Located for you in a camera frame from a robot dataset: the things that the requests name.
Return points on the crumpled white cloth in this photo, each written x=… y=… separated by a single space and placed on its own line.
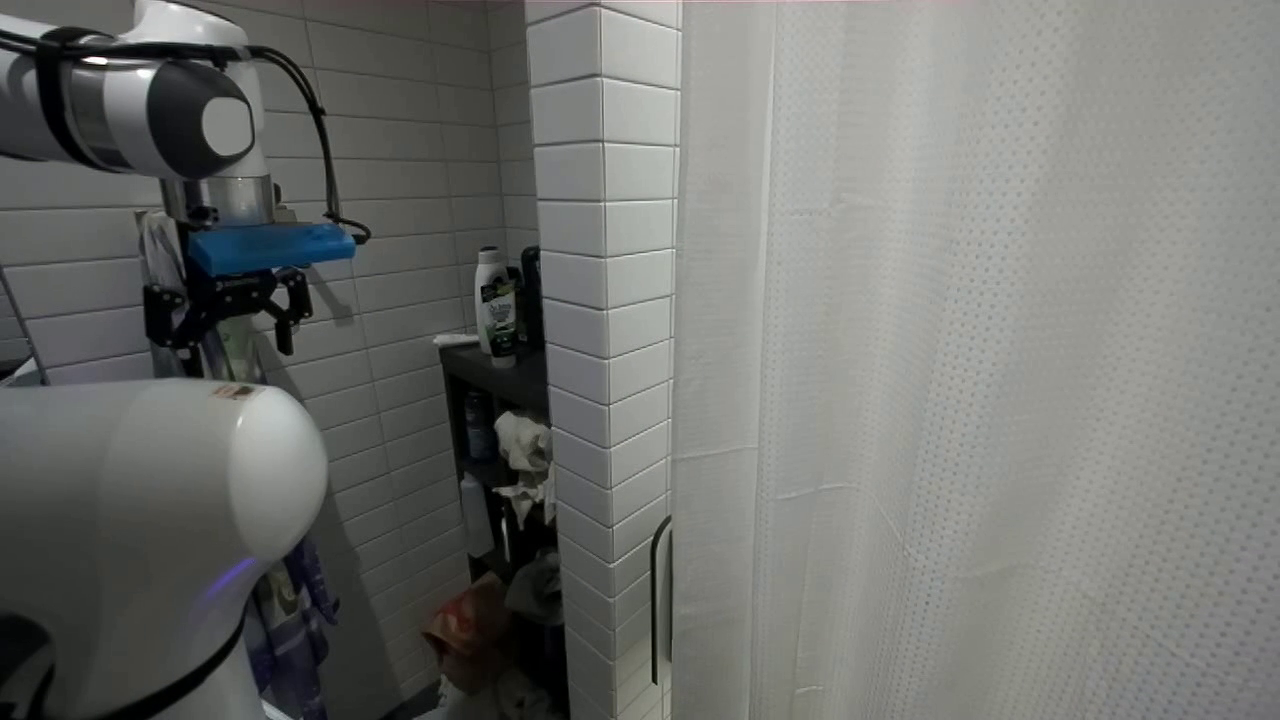
x=522 y=445

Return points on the white shower curtain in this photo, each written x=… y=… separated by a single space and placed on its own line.
x=985 y=362

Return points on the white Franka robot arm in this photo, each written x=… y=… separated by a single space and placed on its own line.
x=122 y=523

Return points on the tall white bottle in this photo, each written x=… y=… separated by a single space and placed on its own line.
x=498 y=306

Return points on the black shelf unit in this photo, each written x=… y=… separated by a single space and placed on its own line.
x=514 y=383

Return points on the orange bag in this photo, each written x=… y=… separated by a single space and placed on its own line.
x=469 y=624

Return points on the blue striped towel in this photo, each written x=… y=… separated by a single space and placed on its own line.
x=293 y=624

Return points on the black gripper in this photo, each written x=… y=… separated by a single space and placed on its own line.
x=226 y=295

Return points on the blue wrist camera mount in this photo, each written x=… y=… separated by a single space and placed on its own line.
x=275 y=245

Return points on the tall black bottle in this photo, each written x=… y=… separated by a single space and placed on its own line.
x=534 y=300

